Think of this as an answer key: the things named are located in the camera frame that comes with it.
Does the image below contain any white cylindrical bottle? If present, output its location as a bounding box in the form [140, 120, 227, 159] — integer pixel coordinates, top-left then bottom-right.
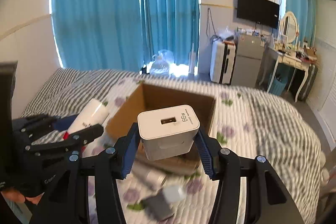
[63, 98, 109, 140]

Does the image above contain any white red-print bottle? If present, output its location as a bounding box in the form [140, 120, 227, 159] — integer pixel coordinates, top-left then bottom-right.
[131, 161, 166, 190]

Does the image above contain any white charger block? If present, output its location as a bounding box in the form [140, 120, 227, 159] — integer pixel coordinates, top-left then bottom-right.
[137, 105, 200, 161]

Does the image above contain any person's left hand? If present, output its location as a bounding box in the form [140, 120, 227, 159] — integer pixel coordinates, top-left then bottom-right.
[1, 188, 43, 205]

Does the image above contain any grey checked blanket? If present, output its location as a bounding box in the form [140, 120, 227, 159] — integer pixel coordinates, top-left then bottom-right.
[21, 68, 321, 223]

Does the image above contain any floral white quilt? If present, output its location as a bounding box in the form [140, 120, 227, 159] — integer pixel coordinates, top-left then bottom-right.
[86, 77, 301, 223]

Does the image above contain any brown cardboard box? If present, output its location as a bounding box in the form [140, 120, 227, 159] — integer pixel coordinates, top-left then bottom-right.
[105, 79, 216, 175]

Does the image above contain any small black box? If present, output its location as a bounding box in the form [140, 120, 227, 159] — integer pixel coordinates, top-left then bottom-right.
[142, 194, 174, 221]

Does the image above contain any clear plastic bag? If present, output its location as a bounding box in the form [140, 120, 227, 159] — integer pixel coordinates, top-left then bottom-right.
[150, 50, 174, 76]

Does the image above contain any white louvred wardrobe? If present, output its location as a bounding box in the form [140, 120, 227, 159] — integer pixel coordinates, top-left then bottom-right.
[307, 0, 335, 149]

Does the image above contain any teal laundry basket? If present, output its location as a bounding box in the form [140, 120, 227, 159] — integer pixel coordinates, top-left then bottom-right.
[269, 74, 288, 96]

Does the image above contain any large blue curtain left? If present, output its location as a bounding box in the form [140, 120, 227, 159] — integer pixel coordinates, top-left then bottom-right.
[51, 0, 144, 72]

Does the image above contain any grey suitcase by table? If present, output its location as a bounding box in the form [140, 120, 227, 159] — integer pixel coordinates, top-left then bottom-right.
[298, 64, 318, 101]

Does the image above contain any white dressing table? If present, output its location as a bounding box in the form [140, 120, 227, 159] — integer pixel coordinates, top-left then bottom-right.
[258, 46, 310, 103]

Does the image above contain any silver mini fridge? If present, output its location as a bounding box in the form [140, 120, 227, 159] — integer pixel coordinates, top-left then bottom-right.
[231, 34, 264, 88]

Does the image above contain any white suitcase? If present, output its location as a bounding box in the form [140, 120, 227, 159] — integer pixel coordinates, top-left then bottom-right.
[210, 41, 236, 85]

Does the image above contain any blue curtain middle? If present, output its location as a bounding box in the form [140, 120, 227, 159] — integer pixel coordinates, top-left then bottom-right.
[140, 0, 200, 65]

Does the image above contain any white oval mirror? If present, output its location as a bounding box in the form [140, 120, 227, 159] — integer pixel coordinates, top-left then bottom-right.
[278, 11, 299, 44]

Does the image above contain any black wall television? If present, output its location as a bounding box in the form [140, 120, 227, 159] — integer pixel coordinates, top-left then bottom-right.
[237, 0, 280, 29]

